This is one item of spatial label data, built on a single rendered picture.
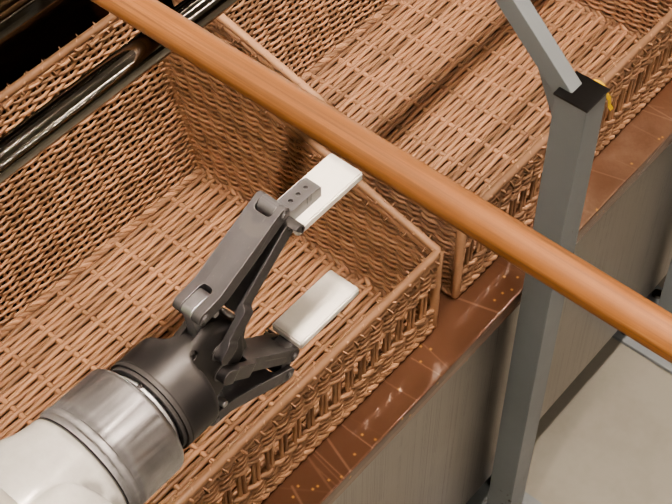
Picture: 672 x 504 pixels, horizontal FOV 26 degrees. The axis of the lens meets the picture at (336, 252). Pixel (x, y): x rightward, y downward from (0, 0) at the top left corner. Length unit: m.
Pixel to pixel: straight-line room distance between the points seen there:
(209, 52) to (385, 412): 0.65
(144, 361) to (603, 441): 1.51
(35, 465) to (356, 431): 0.82
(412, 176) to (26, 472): 0.38
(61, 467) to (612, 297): 0.40
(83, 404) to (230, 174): 0.96
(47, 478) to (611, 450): 1.58
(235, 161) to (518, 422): 0.53
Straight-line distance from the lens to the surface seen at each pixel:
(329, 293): 1.13
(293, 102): 1.16
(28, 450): 0.94
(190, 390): 0.97
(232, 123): 1.81
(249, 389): 1.08
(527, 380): 1.92
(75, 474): 0.93
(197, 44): 1.21
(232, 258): 0.97
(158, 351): 0.98
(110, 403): 0.95
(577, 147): 1.56
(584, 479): 2.37
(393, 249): 1.73
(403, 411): 1.71
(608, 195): 1.94
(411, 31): 2.12
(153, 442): 0.96
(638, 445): 2.41
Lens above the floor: 2.03
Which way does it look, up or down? 52 degrees down
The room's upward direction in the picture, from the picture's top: straight up
